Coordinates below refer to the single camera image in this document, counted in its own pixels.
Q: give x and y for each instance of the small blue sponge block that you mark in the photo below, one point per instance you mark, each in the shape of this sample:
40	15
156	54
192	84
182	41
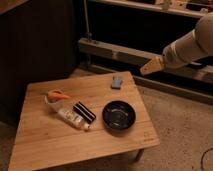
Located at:
116	82

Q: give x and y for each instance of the tan flat gripper end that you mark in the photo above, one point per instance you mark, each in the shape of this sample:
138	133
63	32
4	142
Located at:
154	65

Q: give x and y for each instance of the black ceramic bowl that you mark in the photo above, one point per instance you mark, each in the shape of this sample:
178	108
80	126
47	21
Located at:
118	115

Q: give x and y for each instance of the black white striped box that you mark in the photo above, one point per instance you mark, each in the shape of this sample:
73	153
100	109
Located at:
83	111

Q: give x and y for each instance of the grey metal shelf rack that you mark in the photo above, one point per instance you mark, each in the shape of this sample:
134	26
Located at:
124	35

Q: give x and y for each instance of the white tube with cap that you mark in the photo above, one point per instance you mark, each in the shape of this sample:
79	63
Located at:
74	119

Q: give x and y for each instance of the orange carrot toy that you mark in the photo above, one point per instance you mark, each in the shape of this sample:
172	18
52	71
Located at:
57	95

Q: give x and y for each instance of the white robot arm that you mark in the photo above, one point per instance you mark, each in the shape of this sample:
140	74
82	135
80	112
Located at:
195	45

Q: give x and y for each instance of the white cup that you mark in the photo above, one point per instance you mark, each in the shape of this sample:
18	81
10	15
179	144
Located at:
55	103

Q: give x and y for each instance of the wooden low table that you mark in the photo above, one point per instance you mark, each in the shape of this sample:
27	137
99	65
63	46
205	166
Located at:
44	140

